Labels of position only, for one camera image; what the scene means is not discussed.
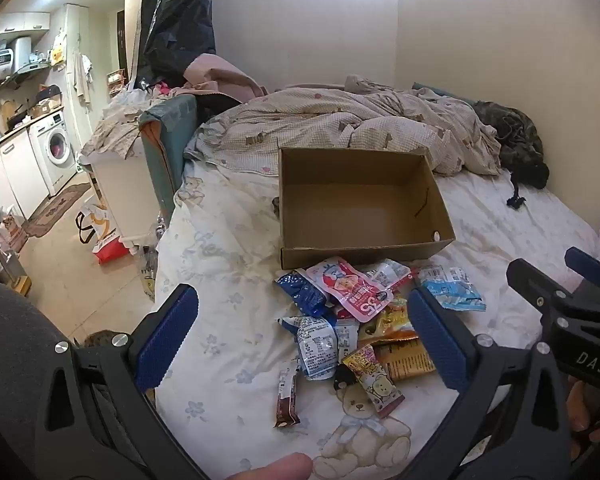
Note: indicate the checked bear print duvet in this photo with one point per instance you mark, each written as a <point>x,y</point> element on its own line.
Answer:
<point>330,120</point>

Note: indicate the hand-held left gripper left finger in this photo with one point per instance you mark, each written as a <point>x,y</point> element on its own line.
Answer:
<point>167,340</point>

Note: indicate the patterned beige cloth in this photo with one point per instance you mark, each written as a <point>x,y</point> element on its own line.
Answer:
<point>110,135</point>

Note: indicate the teal pillow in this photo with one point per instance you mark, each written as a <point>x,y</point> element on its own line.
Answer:
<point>440,91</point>

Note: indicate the brown snack stick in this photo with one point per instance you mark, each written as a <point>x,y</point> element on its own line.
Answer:
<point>287,400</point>

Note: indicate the black jacket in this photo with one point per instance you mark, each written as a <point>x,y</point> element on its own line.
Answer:
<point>175,20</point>

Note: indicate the wooden stool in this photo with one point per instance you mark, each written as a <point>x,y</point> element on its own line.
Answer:
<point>0,272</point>

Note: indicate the white wall cabinet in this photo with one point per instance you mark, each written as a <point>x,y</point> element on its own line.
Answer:
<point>22,22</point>

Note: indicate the white and blue snack packet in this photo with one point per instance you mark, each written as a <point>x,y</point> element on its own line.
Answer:
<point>315,345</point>

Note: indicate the green padded headboard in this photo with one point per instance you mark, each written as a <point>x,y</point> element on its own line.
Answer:
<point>170,130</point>

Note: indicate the white kitchen cabinet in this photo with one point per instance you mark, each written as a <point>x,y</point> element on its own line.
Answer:
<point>15,170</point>

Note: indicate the white snack packet red trim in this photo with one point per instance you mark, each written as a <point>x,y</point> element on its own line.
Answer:
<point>390,272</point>

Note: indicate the white and yellow shopping bag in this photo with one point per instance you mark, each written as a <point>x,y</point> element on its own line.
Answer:
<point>97,222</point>

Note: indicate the brown cardboard box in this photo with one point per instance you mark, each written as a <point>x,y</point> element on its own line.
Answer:
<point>355,200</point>

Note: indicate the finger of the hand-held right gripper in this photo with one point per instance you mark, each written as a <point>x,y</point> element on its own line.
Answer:
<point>587,265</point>
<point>540,290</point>

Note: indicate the camouflage garment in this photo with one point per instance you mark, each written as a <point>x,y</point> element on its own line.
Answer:
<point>515,135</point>

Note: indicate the person's right hand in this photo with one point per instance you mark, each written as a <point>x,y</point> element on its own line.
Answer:
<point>587,410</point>

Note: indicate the yellow hanging bag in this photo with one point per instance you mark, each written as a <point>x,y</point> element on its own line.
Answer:
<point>57,52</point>

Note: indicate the dark blue snack packet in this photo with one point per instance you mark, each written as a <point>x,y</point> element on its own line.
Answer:
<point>300,292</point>

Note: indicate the small white printed packet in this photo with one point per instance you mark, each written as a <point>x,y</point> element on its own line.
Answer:
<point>347,335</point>

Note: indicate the brown floor rug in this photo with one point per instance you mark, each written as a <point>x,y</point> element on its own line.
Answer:
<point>55,210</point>

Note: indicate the white water heater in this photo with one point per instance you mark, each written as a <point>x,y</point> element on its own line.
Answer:
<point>5,60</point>

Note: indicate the tabby cat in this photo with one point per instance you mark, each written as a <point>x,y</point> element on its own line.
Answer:
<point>100,338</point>

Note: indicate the red bag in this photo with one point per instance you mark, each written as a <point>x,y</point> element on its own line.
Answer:
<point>111,252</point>

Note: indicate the yellow bear print snack packet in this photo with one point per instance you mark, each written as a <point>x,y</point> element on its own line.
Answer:
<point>375,385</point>

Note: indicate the pink drink pouch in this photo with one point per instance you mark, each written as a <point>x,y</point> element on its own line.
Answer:
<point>350,290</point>

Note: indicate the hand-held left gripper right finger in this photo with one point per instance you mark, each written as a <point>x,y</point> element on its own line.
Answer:
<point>440,340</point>

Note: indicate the white washing machine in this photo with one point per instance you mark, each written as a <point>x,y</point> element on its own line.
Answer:
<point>55,150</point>

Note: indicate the person's grey trouser leg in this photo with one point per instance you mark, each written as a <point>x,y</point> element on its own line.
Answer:
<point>10,360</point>

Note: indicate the person's left hand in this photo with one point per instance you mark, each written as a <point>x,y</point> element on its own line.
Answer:
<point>275,467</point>

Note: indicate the orange snack packet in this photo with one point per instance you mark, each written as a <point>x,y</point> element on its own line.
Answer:
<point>405,360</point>

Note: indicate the golden yellow snack packet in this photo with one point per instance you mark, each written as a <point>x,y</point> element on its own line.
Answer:
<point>387,325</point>

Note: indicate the white hanging towel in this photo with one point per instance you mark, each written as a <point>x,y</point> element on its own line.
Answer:
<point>82,77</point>

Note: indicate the light blue snack packet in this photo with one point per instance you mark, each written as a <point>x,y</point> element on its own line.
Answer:
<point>452,290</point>

